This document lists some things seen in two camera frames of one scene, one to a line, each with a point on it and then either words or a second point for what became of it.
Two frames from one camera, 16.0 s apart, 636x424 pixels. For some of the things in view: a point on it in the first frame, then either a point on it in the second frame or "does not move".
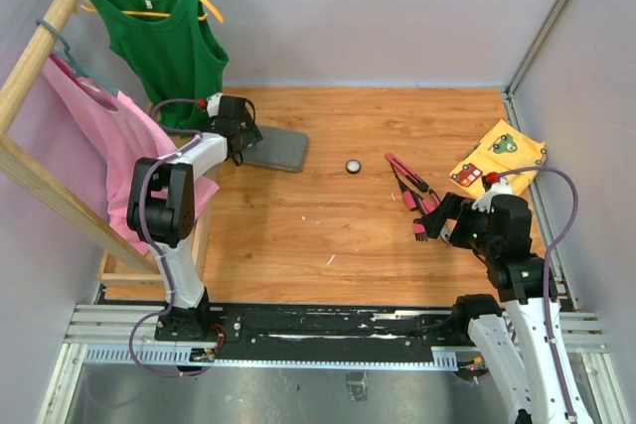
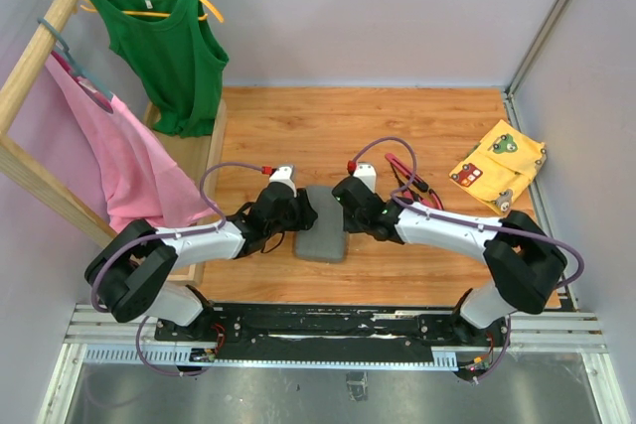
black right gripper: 465,212 → 350,225
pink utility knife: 408,175 does not move
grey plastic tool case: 279,148 → 325,241
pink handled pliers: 425,205 does not move
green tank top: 164,40 does not move
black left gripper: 249,133 → 304,213
